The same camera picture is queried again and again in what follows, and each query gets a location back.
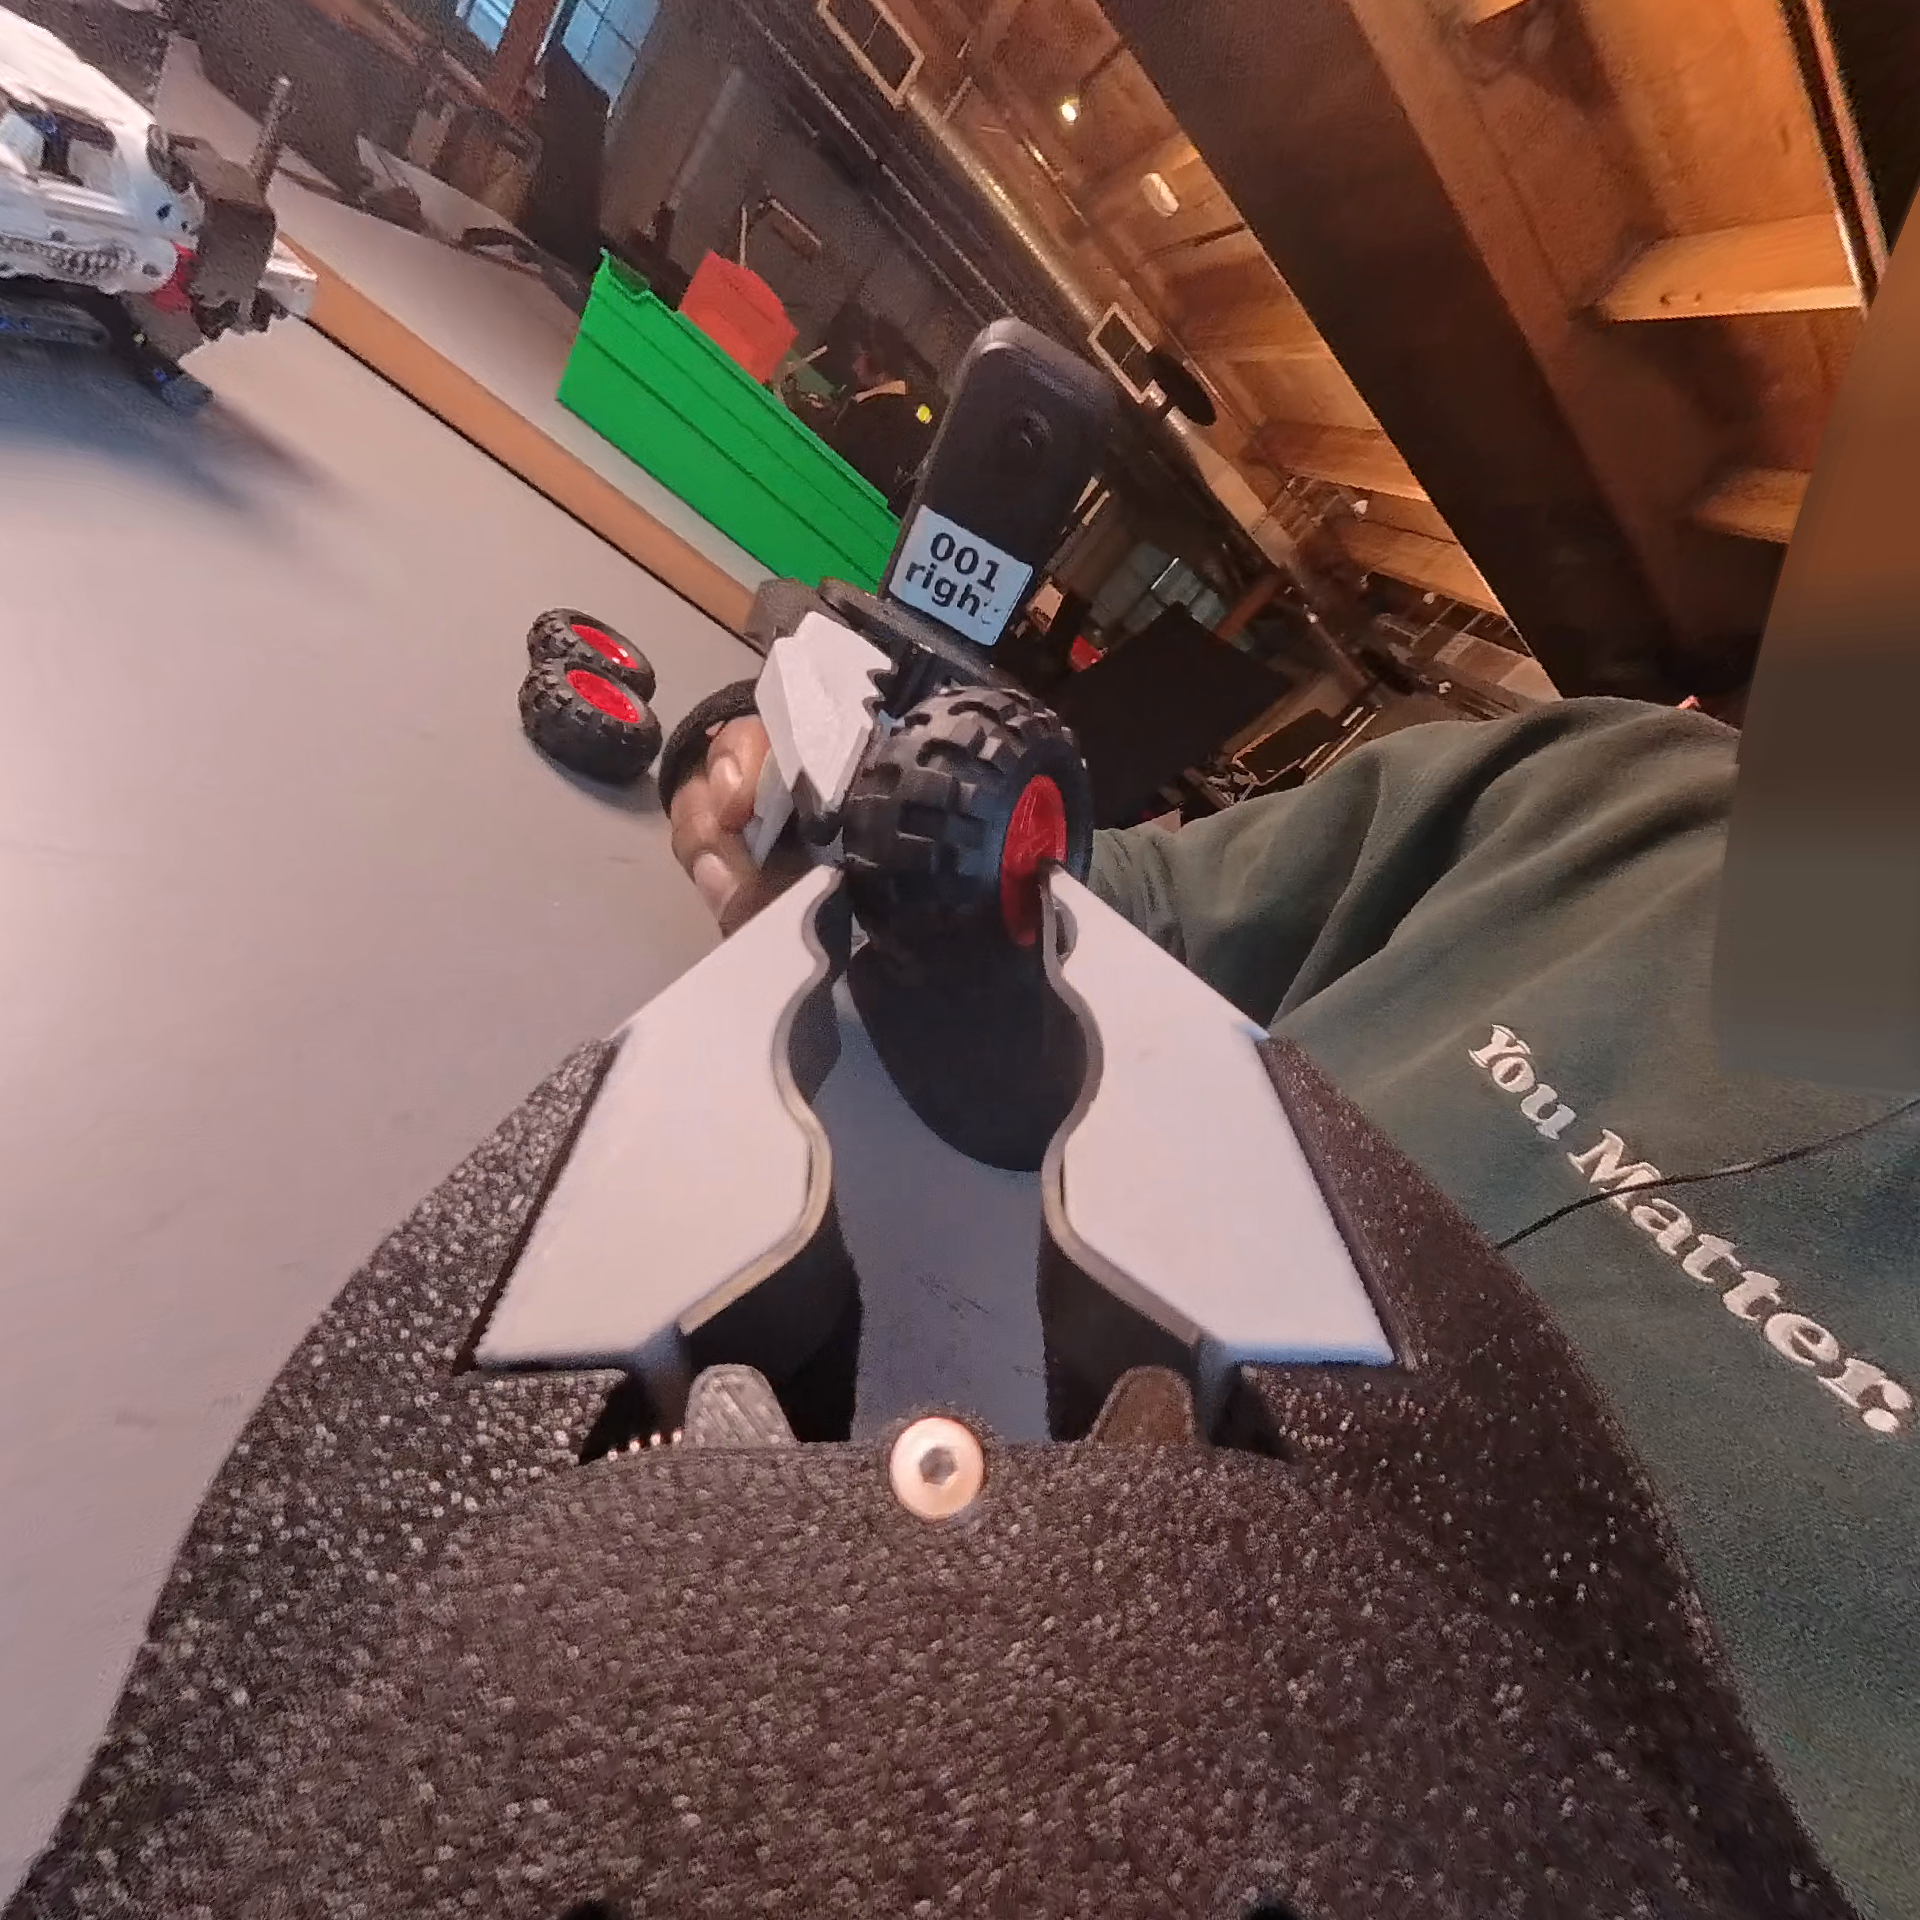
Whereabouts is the black metal post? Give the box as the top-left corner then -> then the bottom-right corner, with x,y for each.
1111,0 -> 1681,692

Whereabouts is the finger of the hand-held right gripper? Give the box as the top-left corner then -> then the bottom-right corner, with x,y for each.
745,615 -> 895,873

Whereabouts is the white lego truck model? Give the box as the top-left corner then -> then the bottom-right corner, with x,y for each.
0,84 -> 318,413

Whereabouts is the green plastic bin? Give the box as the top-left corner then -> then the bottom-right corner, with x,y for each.
556,255 -> 903,587

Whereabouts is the red plastic bin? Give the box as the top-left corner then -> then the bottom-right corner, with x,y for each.
681,254 -> 799,379

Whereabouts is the black lego wheel red hub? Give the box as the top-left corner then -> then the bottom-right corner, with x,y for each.
835,686 -> 1091,955
528,609 -> 659,697
516,667 -> 664,784

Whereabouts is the blue-lit window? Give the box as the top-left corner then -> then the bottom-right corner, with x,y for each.
451,0 -> 656,97

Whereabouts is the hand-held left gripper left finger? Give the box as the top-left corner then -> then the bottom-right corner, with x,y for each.
475,870 -> 848,1383

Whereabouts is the wooden shelving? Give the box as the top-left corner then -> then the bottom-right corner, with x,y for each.
1439,0 -> 1920,692

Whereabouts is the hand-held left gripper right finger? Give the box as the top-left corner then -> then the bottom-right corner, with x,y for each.
1036,870 -> 1401,1375

